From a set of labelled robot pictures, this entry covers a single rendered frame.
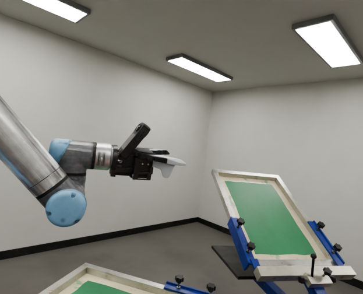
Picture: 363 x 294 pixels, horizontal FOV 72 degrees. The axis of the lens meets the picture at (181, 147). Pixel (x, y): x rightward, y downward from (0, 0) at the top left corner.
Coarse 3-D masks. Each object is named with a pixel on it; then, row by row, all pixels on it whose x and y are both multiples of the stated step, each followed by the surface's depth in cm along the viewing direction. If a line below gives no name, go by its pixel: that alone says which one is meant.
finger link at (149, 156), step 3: (144, 153) 70; (144, 156) 69; (147, 156) 69; (150, 156) 69; (153, 156) 68; (156, 156) 69; (159, 156) 69; (147, 159) 69; (150, 159) 69; (153, 159) 69; (156, 159) 68; (159, 159) 69; (162, 159) 69; (165, 159) 69; (162, 162) 69; (165, 162) 69
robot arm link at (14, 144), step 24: (0, 96) 49; (0, 120) 46; (0, 144) 47; (24, 144) 48; (24, 168) 48; (48, 168) 50; (48, 192) 50; (72, 192) 51; (48, 216) 49; (72, 216) 50
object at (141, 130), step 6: (138, 126) 71; (144, 126) 70; (132, 132) 73; (138, 132) 69; (144, 132) 70; (132, 138) 69; (138, 138) 70; (126, 144) 70; (132, 144) 69; (138, 144) 70; (120, 150) 70; (126, 150) 69; (132, 150) 70; (126, 156) 70
